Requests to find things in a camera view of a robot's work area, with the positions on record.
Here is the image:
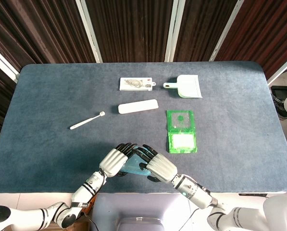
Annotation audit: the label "right black-fingered robot hand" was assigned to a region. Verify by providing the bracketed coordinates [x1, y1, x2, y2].
[135, 143, 178, 184]

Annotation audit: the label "left black-fingered robot hand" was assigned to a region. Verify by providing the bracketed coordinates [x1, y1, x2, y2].
[99, 142, 138, 178]

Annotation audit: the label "blue transparent container lid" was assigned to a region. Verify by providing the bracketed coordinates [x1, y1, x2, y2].
[121, 146, 152, 178]

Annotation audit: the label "green packet with white pad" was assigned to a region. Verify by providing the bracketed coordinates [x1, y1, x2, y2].
[167, 131, 198, 154]

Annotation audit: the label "grey robot torso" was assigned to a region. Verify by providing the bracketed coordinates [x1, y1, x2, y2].
[91, 193, 199, 231]

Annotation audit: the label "white toothbrush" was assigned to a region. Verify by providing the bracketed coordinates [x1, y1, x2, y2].
[69, 111, 106, 130]

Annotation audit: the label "green packet with dark dot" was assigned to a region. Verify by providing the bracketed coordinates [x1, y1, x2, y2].
[166, 109, 195, 133]

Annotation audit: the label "white oblong toothbrush case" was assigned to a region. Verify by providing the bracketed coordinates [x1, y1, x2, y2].
[118, 99, 159, 115]

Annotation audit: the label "blue grey table cloth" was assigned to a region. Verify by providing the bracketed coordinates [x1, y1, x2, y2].
[0, 61, 287, 194]

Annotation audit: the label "white printed card package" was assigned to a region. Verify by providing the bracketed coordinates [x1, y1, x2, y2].
[119, 77, 156, 92]

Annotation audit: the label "white plastic dustpan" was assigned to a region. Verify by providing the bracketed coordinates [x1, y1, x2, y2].
[162, 74, 203, 99]

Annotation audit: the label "grey patterned shoe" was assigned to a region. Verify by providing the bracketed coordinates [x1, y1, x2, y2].
[273, 94, 287, 120]

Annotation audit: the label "black flat box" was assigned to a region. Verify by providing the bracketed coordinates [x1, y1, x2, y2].
[270, 85, 287, 102]

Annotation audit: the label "white frame post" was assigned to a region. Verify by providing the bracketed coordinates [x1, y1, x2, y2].
[209, 0, 245, 62]
[266, 51, 287, 85]
[164, 0, 186, 63]
[75, 0, 103, 64]
[0, 42, 20, 84]

